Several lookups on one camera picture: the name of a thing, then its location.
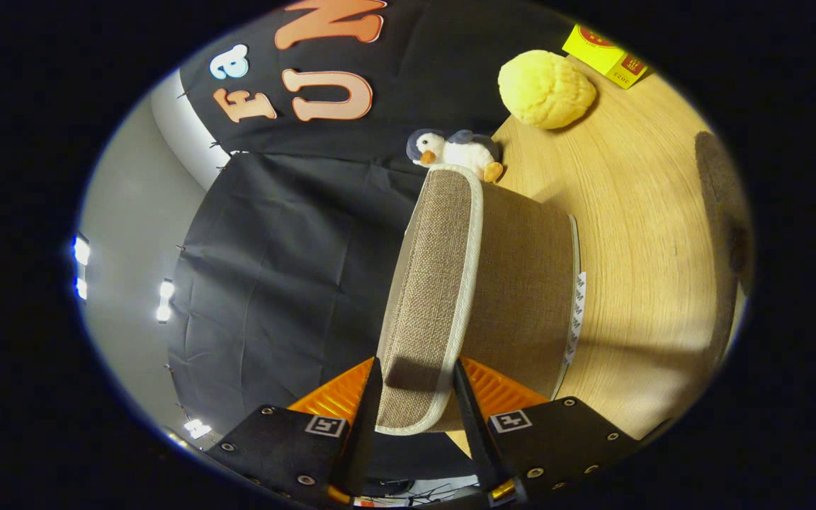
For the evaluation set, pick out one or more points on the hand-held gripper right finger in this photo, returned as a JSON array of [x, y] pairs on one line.
[[479, 439]]

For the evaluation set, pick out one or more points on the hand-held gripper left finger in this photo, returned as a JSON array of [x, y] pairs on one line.
[[365, 439]]

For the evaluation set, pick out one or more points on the brown fabric storage box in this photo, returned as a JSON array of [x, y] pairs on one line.
[[514, 283]]

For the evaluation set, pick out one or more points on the white ceiling light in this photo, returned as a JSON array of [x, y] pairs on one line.
[[81, 251], [164, 301]]

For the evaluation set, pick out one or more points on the penguin plush toy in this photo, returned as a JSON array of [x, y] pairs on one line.
[[461, 151]]

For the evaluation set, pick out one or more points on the yellow bun-shaped plush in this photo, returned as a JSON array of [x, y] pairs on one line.
[[546, 88]]

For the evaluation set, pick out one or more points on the yellow book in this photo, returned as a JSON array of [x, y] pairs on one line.
[[603, 53]]

